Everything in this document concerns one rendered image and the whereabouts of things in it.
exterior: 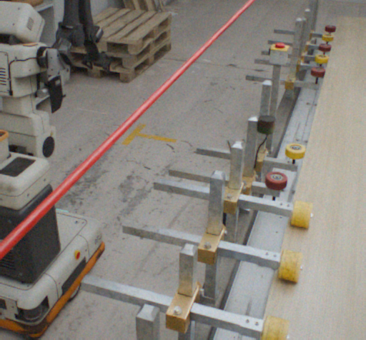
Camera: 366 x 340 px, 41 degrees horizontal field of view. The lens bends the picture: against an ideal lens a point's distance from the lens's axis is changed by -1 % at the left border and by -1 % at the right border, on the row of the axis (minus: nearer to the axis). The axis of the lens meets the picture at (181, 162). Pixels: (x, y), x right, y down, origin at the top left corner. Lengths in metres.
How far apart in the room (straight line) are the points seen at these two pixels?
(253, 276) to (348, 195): 0.44
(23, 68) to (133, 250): 1.24
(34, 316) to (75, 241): 0.43
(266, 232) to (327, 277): 0.62
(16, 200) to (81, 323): 0.77
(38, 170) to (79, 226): 0.60
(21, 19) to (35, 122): 0.46
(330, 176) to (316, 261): 0.49
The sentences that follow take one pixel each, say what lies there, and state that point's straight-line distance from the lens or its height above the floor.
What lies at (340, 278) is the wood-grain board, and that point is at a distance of 1.46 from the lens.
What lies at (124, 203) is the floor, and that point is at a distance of 3.23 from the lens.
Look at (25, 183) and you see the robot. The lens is 2.03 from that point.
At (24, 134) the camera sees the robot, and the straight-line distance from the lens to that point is 2.37.
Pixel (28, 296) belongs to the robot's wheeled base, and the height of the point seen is 0.28.
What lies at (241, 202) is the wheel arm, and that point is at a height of 0.95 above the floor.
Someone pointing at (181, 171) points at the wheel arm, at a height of 0.86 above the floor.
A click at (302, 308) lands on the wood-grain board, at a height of 0.90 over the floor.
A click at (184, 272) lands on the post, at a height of 1.04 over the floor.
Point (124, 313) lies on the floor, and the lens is 2.52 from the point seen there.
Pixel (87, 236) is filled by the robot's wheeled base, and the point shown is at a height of 0.26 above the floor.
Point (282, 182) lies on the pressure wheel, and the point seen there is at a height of 0.91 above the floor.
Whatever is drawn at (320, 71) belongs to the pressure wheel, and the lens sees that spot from 2.93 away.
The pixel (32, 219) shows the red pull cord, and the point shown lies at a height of 1.64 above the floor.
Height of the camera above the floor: 1.85
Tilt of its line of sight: 30 degrees down
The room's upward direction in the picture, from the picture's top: 1 degrees clockwise
